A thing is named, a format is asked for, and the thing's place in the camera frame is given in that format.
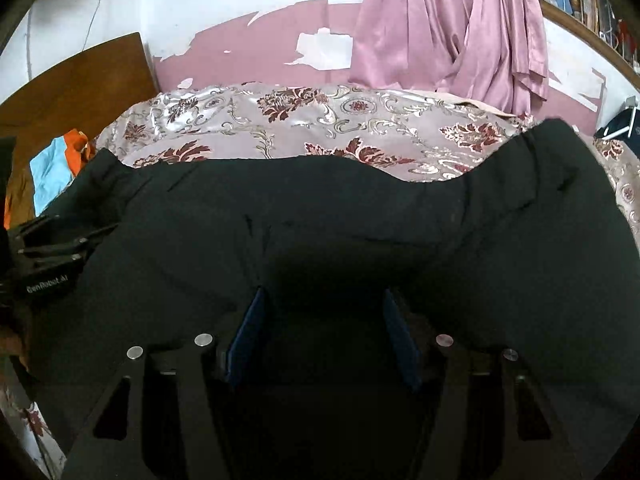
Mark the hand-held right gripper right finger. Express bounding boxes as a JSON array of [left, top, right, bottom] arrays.
[[382, 287, 583, 480]]

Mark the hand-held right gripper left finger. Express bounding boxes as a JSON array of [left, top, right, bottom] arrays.
[[60, 286, 272, 480]]

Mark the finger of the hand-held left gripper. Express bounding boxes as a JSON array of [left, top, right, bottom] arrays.
[[17, 224, 122, 264], [7, 214, 91, 250]]

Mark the black garment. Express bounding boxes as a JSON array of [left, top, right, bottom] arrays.
[[22, 119, 640, 480]]

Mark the orange and blue cloth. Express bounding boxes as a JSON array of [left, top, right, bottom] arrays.
[[4, 129, 97, 230]]

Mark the wooden headboard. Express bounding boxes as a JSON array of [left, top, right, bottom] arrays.
[[0, 32, 159, 233]]

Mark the floral bedspread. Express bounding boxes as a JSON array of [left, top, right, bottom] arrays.
[[0, 82, 640, 480]]

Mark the dark bag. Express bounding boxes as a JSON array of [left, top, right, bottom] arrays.
[[594, 108, 640, 142]]

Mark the wooden window frame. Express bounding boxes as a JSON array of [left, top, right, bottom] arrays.
[[537, 0, 640, 92]]

